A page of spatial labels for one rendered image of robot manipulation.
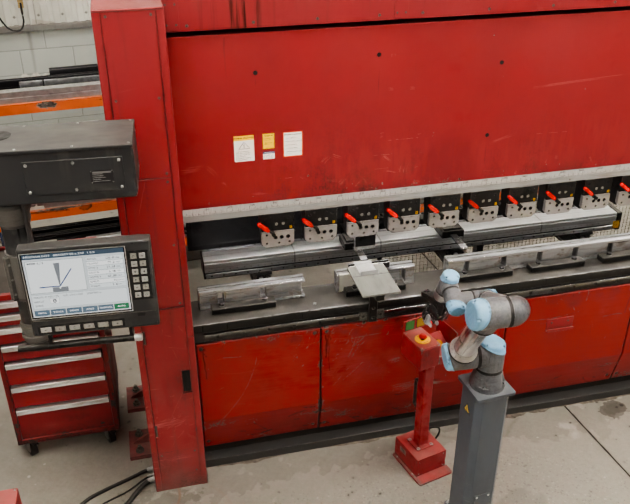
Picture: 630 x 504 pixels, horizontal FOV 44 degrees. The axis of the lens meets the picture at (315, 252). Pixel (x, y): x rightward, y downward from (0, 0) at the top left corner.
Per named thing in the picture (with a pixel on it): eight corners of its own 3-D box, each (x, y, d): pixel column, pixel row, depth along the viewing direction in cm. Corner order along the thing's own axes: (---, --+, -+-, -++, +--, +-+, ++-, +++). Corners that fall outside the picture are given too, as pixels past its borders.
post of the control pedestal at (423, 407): (418, 447, 390) (426, 360, 364) (412, 440, 394) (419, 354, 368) (427, 444, 392) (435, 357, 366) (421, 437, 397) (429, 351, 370)
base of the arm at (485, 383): (511, 390, 327) (514, 371, 322) (479, 398, 323) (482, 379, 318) (493, 369, 340) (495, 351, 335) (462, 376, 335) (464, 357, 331)
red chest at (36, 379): (22, 465, 396) (-19, 300, 347) (29, 402, 438) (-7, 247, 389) (123, 449, 406) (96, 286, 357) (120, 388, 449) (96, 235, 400)
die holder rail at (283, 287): (200, 310, 362) (198, 293, 357) (198, 303, 367) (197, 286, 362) (304, 296, 372) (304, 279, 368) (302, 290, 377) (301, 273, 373)
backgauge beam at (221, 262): (204, 280, 384) (203, 262, 379) (201, 266, 396) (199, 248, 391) (619, 229, 432) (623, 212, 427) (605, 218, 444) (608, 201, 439)
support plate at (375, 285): (362, 298, 350) (363, 296, 349) (346, 269, 372) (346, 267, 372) (400, 293, 354) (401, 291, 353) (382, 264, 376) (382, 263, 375)
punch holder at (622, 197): (616, 206, 390) (622, 176, 382) (607, 199, 397) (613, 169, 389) (643, 203, 393) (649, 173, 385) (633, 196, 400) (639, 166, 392)
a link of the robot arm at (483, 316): (476, 372, 325) (517, 319, 277) (442, 376, 323) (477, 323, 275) (469, 346, 331) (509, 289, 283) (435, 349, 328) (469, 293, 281)
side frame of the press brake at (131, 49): (156, 493, 380) (90, 10, 267) (146, 384, 452) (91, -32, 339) (207, 484, 385) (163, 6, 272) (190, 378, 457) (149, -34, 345)
